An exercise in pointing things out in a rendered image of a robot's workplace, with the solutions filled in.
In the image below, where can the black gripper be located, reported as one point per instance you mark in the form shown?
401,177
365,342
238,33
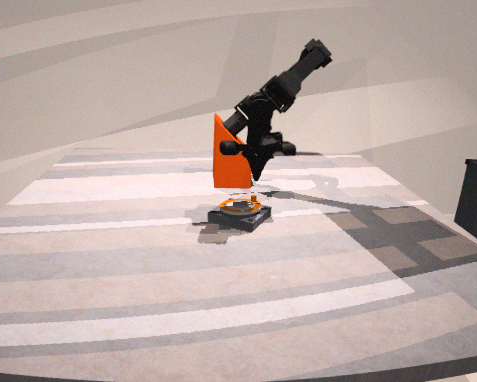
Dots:
257,163

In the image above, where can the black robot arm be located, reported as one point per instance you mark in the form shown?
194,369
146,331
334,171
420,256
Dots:
279,91

